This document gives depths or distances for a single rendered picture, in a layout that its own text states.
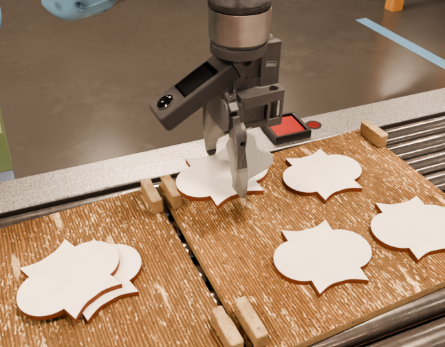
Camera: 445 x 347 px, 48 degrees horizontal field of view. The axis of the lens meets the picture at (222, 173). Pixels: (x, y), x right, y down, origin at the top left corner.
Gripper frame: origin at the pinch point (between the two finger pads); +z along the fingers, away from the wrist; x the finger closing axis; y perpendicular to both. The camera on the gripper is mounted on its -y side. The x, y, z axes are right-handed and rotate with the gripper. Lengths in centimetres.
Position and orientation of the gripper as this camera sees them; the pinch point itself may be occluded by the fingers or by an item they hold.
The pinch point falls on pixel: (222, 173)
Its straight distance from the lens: 73.1
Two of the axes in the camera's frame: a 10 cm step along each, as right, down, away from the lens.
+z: -0.1, 7.9, 6.1
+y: 9.1, -2.4, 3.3
